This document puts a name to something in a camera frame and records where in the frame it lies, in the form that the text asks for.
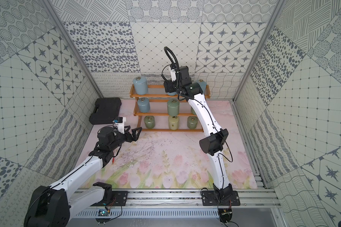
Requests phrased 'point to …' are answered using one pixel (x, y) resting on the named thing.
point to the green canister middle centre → (173, 107)
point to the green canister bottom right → (192, 122)
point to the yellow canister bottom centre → (173, 121)
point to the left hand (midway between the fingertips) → (138, 128)
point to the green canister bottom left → (149, 121)
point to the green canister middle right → (192, 110)
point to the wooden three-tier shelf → (157, 111)
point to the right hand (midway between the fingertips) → (171, 84)
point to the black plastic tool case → (106, 110)
